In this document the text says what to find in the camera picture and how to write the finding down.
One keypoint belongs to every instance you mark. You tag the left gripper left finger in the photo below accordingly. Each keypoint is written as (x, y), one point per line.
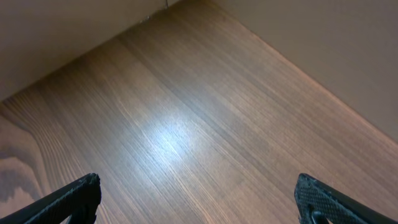
(76, 202)

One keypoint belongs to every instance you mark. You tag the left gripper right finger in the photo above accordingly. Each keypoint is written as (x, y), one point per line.
(319, 203)

